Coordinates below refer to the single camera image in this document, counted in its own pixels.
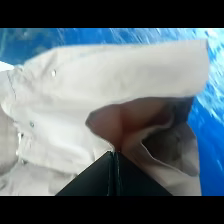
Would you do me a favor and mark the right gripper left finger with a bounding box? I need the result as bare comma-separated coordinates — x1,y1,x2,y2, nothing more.
55,150,116,197

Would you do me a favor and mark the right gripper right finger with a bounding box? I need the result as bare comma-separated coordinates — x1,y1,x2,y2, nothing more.
114,151,173,197

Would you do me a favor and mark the beige shirt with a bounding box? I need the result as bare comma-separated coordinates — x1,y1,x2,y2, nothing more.
0,39,211,197

